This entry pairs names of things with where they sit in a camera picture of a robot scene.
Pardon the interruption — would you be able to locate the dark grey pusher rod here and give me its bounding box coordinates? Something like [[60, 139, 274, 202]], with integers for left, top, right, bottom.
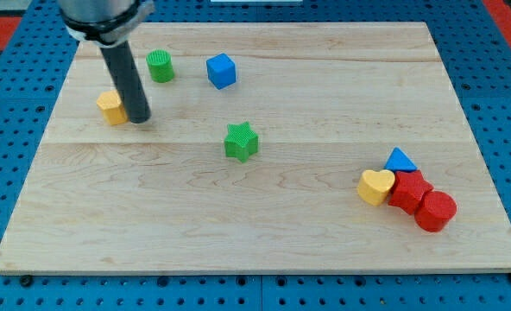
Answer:
[[101, 41, 151, 124]]

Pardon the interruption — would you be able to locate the green star block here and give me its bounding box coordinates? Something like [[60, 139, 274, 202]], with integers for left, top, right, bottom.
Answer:
[[224, 122, 259, 162]]

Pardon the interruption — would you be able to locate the yellow heart block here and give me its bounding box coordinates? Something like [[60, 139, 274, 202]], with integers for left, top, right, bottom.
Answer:
[[356, 169, 395, 206]]

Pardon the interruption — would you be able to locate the red star block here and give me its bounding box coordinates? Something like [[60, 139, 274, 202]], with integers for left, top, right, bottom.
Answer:
[[388, 170, 434, 215]]

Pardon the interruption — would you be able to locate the green cylinder block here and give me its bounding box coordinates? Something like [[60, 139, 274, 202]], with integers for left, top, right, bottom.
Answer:
[[146, 49, 174, 83]]

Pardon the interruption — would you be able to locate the yellow hexagon block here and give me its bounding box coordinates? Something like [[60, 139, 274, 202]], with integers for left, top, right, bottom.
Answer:
[[96, 90, 129, 125]]

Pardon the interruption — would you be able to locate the blue cube block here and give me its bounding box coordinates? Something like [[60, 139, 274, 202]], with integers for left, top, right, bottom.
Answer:
[[206, 53, 237, 90]]

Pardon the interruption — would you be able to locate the light wooden board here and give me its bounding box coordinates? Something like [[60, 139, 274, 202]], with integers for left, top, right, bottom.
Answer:
[[0, 22, 511, 276]]

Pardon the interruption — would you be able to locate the blue triangle block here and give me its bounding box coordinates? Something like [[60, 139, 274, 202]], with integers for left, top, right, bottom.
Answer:
[[383, 147, 418, 172]]

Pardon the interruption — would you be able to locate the red cylinder block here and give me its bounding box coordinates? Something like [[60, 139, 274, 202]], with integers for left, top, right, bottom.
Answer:
[[414, 191, 457, 232]]

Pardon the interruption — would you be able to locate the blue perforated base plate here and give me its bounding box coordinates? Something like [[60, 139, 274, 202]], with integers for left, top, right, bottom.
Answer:
[[0, 0, 511, 310]]

